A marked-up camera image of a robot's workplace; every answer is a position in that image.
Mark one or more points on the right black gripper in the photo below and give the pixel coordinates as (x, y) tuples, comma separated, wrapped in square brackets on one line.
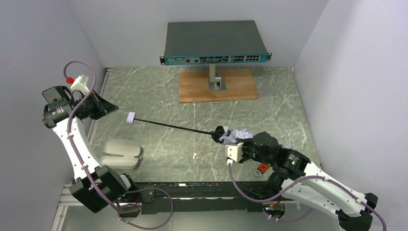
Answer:
[(249, 142)]

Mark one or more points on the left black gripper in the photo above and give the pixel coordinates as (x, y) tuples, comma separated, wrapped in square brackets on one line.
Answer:
[(98, 105)]

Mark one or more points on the black folding umbrella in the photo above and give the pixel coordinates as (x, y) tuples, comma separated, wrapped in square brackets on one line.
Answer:
[(221, 134)]

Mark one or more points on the beige umbrella case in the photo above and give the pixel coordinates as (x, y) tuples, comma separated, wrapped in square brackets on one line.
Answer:
[(121, 154)]

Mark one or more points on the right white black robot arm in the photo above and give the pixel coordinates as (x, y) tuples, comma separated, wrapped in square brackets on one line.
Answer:
[(294, 176)]

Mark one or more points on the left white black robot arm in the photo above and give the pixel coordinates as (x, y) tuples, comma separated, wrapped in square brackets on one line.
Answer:
[(95, 186)]

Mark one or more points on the wooden base board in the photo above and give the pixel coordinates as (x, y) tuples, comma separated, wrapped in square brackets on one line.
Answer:
[(227, 85)]

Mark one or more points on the red handled adjustable wrench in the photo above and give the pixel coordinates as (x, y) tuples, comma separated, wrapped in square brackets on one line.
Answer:
[(261, 169)]

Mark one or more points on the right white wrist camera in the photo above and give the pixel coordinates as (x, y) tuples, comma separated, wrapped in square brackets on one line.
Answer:
[(233, 153)]

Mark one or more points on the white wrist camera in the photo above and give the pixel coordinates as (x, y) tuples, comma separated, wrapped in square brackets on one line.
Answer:
[(233, 153), (78, 84)]

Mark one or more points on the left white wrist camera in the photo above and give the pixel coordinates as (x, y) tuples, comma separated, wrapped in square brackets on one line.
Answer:
[(78, 84)]

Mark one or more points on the grey metal stand post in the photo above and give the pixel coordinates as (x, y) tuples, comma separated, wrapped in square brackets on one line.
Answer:
[(216, 82)]

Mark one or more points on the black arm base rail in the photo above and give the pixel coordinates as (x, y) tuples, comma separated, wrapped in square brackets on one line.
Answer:
[(189, 197)]

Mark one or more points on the teal grey network switch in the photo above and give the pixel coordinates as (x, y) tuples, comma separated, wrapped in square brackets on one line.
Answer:
[(214, 42)]

